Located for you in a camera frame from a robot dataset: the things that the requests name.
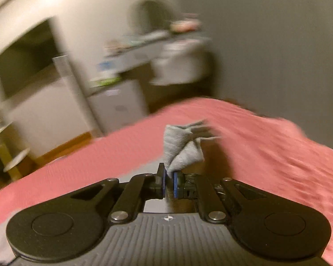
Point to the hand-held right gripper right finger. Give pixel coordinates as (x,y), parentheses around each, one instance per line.
(176,184)

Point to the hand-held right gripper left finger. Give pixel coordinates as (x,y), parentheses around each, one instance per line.
(162,181)

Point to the grey sweat pants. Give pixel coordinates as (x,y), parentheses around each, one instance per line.
(180,146)

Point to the grey bedside cabinet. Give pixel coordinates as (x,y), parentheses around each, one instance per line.
(119,102)

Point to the pink ribbed bed blanket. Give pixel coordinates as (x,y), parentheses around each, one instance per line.
(266,149)

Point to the green packet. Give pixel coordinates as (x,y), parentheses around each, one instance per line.
(105,81)

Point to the white upholstered chair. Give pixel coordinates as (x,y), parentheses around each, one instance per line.
(180,63)

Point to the grey vanity desk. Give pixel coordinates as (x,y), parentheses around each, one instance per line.
(144,48)

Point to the round table with yellow legs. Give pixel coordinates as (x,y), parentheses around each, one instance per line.
(12,160)

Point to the pink items on desk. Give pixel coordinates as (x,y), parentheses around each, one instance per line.
(183,25)

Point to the round vanity mirror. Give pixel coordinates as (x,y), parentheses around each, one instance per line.
(152,15)

